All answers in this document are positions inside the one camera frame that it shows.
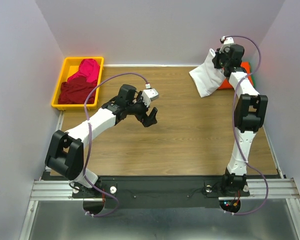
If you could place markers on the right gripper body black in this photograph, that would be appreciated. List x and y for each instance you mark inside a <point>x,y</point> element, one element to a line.
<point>220,60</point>

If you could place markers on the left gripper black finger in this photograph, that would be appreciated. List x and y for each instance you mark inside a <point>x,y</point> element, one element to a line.
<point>147,122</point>
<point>152,115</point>

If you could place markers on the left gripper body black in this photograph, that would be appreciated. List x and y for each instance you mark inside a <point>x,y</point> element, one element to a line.
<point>138,108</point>

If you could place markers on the white t shirt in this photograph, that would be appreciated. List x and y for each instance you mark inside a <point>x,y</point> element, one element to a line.
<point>206,77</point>

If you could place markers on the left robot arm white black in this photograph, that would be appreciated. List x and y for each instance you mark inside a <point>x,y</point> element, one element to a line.
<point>65,154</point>

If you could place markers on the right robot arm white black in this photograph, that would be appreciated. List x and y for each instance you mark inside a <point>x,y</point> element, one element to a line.
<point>249,110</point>

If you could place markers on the folded orange t shirt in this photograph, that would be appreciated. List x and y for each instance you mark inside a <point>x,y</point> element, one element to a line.
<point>247,69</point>

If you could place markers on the folded green t shirt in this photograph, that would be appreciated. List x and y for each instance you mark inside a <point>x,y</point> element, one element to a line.
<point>253,77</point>

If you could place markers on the pink t shirt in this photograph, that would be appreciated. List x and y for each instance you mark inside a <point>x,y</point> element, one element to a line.
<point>89,69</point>

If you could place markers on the dark red t shirt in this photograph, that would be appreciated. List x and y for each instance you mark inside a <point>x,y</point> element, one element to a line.
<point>75,91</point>

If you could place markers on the yellow plastic bin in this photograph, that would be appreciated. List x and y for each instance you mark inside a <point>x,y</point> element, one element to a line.
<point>69,67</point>

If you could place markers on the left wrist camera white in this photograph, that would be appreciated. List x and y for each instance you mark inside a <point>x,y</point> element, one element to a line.
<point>149,95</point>

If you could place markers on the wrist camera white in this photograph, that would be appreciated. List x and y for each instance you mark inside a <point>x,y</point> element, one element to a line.
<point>149,95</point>
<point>226,42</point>

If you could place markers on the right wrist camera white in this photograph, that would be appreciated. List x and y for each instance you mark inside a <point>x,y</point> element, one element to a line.
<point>226,42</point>

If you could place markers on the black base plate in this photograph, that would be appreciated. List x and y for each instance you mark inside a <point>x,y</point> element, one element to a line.
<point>159,192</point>

